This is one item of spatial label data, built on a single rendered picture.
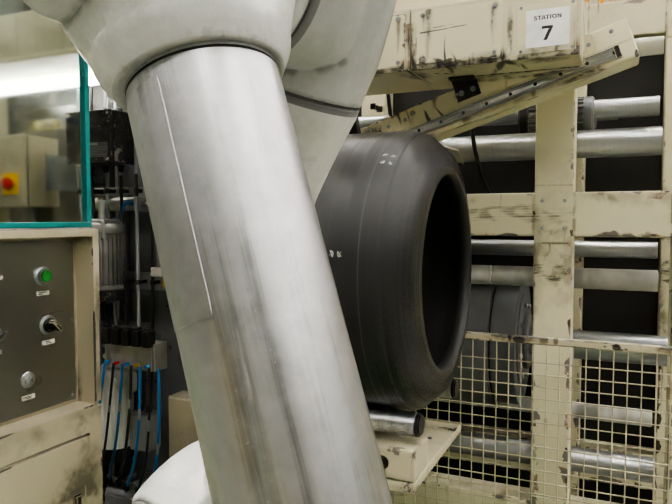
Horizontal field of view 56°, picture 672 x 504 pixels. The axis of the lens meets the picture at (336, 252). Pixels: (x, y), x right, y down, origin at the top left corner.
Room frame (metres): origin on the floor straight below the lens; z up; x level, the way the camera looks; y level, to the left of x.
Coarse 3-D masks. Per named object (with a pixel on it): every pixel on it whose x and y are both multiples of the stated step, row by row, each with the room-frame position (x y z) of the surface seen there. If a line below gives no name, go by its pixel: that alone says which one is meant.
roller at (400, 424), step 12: (372, 408) 1.20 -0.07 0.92; (384, 408) 1.20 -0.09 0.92; (372, 420) 1.18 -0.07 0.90; (384, 420) 1.17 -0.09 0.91; (396, 420) 1.16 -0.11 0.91; (408, 420) 1.16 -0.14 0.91; (420, 420) 1.16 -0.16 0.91; (396, 432) 1.17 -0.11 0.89; (408, 432) 1.15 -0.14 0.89; (420, 432) 1.16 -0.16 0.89
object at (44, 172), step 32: (0, 0) 1.15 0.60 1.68; (0, 32) 1.15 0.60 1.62; (32, 32) 1.21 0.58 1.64; (64, 32) 1.28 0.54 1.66; (0, 64) 1.15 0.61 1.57; (32, 64) 1.21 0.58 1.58; (64, 64) 1.28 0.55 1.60; (0, 96) 1.15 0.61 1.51; (32, 96) 1.21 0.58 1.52; (64, 96) 1.28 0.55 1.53; (0, 128) 1.15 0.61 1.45; (32, 128) 1.21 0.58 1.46; (64, 128) 1.28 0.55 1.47; (0, 160) 1.15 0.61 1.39; (32, 160) 1.21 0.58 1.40; (64, 160) 1.28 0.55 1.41; (0, 192) 1.14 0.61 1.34; (32, 192) 1.21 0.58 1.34; (64, 192) 1.28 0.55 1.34; (0, 224) 1.13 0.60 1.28; (32, 224) 1.20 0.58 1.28; (64, 224) 1.27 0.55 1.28
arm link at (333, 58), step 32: (320, 0) 0.47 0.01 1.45; (352, 0) 0.49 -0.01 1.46; (384, 0) 0.53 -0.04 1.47; (320, 32) 0.49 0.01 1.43; (352, 32) 0.51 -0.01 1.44; (384, 32) 0.55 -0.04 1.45; (288, 64) 0.52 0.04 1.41; (320, 64) 0.52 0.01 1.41; (352, 64) 0.53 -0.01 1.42; (320, 96) 0.54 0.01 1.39; (352, 96) 0.55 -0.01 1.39
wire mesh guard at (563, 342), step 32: (640, 352) 1.43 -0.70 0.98; (512, 384) 1.55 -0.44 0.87; (640, 384) 1.44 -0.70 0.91; (448, 416) 1.62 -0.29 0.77; (640, 416) 1.43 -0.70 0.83; (448, 448) 1.62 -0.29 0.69; (544, 448) 1.52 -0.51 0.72; (640, 448) 1.43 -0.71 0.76; (448, 480) 1.62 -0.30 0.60; (544, 480) 1.52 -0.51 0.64
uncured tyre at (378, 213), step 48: (384, 144) 1.19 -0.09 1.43; (432, 144) 1.24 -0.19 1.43; (336, 192) 1.12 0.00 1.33; (384, 192) 1.09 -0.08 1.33; (432, 192) 1.17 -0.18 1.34; (336, 240) 1.08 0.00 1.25; (384, 240) 1.06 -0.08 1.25; (432, 240) 1.57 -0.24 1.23; (336, 288) 1.07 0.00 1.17; (384, 288) 1.05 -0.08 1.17; (432, 288) 1.57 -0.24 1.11; (384, 336) 1.06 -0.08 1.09; (432, 336) 1.51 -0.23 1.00; (384, 384) 1.11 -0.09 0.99; (432, 384) 1.19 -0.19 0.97
